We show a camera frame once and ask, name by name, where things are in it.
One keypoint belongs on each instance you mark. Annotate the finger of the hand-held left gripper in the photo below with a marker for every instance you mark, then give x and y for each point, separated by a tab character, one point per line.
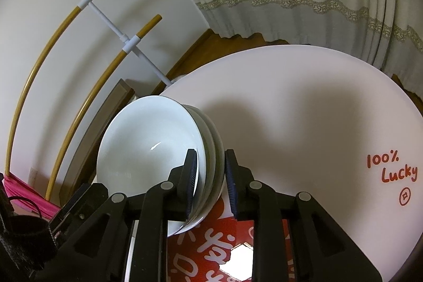
86	206

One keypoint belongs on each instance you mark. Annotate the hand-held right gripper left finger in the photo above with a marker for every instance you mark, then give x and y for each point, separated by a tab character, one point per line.
191	183

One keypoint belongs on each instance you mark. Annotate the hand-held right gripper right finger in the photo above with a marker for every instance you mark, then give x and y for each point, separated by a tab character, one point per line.
231	183

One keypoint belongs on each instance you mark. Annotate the pink cloth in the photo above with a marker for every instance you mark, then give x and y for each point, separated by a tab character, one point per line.
36	199

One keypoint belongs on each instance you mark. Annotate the short yellow curved pole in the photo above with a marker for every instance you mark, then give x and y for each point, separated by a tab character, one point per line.
150	26

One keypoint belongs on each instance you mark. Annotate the white connector rod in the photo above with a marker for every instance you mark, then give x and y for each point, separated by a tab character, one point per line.
109	22

